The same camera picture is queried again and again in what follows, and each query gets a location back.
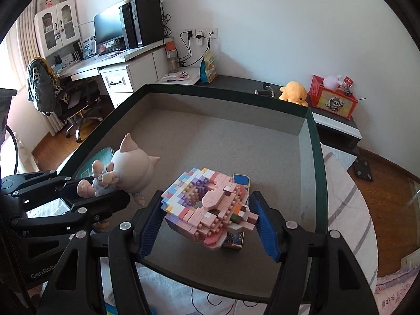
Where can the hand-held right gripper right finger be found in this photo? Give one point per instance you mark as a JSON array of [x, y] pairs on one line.
[[267, 229]]

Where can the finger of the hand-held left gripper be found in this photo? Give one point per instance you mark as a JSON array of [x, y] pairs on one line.
[[69, 190], [98, 208]]

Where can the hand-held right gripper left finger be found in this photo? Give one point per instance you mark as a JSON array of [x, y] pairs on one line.
[[151, 226]]

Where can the pink pig figurine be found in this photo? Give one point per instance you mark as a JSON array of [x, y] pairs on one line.
[[131, 170]]

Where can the pink building block model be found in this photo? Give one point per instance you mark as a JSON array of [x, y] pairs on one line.
[[203, 210]]

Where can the small blue patterned box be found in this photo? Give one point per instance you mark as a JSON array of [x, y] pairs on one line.
[[241, 180]]

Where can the white striped bed sheet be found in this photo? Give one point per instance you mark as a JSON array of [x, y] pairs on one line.
[[347, 210]]

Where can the black office chair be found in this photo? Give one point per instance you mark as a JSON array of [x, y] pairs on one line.
[[78, 101]]

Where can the black patterned jacket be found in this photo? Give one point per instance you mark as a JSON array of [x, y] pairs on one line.
[[39, 85]]

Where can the black floor scale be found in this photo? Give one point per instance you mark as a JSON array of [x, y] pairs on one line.
[[361, 170]]

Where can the black flashlight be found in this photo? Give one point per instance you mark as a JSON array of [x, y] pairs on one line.
[[264, 91]]

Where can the yellow octopus plush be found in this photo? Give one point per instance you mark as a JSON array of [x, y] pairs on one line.
[[292, 92]]

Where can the red printed storage box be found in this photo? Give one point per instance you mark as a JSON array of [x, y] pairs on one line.
[[331, 105]]

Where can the purple printed blanket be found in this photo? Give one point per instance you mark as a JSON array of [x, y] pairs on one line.
[[393, 295]]

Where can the white desk with drawers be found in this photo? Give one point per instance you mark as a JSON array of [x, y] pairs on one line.
[[141, 67]]

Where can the blue white carton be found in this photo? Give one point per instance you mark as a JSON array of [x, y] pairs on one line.
[[89, 46]]

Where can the low cabinet with black top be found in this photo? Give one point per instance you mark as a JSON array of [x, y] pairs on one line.
[[236, 83]]

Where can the clear plastic packet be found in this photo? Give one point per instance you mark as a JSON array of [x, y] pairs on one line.
[[177, 76]]

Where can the beige curtain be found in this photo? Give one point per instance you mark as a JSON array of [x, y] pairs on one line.
[[26, 42]]

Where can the pink plush toy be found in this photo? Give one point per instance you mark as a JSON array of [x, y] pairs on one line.
[[331, 81]]

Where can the bottle with orange lid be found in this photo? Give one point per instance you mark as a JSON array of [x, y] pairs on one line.
[[172, 59]]

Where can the white glass-door cabinet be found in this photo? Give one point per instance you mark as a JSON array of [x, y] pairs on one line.
[[55, 23]]

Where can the blue snack bag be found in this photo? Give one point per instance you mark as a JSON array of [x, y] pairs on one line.
[[210, 69]]

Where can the black computer monitor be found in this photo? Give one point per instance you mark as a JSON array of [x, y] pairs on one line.
[[108, 26]]

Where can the small red card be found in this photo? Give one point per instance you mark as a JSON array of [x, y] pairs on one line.
[[348, 81]]

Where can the black computer tower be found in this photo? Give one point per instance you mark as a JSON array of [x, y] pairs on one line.
[[147, 23]]

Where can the white wall socket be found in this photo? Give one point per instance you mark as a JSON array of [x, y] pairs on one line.
[[200, 36], [189, 33], [211, 32]]

